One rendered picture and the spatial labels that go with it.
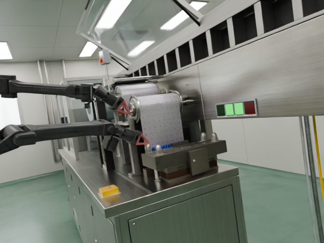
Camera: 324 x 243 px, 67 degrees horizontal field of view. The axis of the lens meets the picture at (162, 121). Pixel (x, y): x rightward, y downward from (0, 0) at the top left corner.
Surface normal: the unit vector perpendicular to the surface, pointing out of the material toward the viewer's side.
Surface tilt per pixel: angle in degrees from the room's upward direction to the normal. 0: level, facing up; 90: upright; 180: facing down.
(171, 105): 90
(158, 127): 90
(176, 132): 90
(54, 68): 90
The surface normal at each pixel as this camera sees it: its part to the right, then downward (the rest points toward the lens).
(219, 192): 0.44, -0.01
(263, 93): -0.88, 0.15
